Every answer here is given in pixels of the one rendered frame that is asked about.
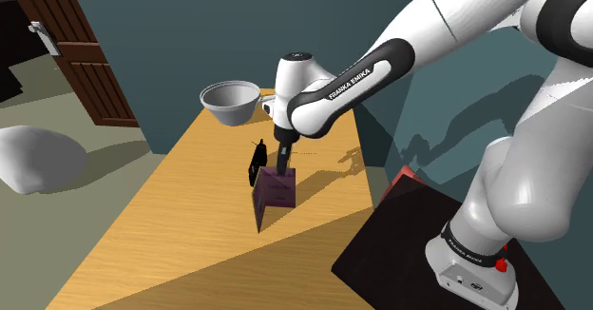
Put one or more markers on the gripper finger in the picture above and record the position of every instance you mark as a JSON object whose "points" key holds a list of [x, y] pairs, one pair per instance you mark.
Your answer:
{"points": [[283, 160]]}

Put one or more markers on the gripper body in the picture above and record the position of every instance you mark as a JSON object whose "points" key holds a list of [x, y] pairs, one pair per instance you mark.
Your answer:
{"points": [[285, 137]]}

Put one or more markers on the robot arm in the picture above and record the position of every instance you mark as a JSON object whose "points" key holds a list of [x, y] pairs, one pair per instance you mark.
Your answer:
{"points": [[463, 26]]}

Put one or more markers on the black remote control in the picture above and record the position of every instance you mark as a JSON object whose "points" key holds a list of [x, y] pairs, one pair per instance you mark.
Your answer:
{"points": [[257, 160]]}

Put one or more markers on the purple open book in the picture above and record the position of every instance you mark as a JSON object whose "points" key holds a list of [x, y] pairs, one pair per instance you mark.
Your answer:
{"points": [[278, 191]]}

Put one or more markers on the wooden table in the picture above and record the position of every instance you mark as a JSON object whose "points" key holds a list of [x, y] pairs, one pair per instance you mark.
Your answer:
{"points": [[185, 235]]}

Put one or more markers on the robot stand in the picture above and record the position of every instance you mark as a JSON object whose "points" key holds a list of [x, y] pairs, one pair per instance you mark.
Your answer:
{"points": [[394, 244]]}

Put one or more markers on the brown wooden door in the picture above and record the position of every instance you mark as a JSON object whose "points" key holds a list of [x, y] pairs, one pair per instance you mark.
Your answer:
{"points": [[88, 63]]}

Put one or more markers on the white beanbag cushion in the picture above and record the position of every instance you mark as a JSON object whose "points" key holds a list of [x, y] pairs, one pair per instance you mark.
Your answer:
{"points": [[37, 158]]}

